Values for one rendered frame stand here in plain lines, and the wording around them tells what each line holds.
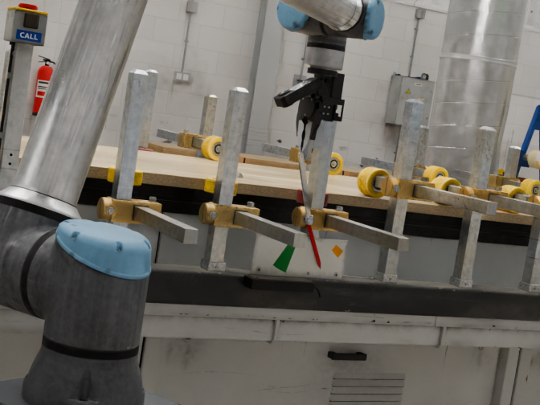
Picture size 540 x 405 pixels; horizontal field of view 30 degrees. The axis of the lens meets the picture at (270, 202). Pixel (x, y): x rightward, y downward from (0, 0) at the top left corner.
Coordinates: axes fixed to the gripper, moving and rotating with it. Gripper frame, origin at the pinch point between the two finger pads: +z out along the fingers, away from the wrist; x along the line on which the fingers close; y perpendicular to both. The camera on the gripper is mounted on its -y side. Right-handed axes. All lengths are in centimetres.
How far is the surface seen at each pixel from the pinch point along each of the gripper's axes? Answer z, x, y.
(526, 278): 28, 8, 83
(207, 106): -6, 115, 26
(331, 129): -6.3, 6.2, 10.6
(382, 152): 25, 684, 492
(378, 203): 12.4, 22.1, 38.6
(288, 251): 24.4, 5.3, 3.1
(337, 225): 16.2, -0.1, 12.4
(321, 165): 2.6, 6.1, 9.4
